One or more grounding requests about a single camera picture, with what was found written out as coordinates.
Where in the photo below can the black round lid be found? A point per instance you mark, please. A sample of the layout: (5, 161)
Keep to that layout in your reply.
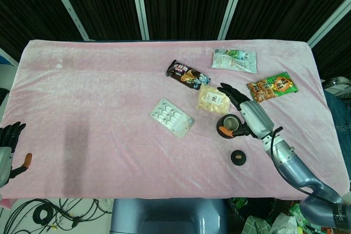
(238, 157)

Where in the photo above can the rubbish bin with wrappers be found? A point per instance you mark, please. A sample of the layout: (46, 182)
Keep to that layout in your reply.
(263, 216)

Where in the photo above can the white green flat packet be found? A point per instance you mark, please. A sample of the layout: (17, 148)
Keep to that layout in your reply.
(234, 60)

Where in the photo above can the clear bag of yellow snacks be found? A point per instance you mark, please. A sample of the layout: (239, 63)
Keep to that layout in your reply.
(214, 100)

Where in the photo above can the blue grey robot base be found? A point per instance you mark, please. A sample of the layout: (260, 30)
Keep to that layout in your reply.
(168, 216)

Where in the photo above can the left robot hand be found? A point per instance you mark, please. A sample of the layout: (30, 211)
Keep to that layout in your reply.
(6, 146)

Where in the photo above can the blue jeans fabric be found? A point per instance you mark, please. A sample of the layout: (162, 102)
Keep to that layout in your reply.
(338, 113)

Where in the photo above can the white blister pack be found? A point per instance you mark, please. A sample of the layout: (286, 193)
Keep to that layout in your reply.
(172, 117)

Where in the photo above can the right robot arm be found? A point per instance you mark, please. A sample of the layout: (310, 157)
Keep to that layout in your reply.
(301, 173)

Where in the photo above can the brown chocolate snack packet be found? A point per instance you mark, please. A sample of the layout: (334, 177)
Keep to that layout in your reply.
(187, 75)

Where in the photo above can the green orange snack bag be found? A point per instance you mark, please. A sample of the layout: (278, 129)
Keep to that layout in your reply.
(272, 86)

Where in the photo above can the pink velvet table cloth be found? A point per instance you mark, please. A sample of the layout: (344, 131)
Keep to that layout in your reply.
(164, 119)

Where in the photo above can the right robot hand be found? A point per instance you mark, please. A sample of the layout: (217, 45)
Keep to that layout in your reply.
(253, 114)

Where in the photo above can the black cylindrical cup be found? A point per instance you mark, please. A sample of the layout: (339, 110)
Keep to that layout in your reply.
(229, 124)

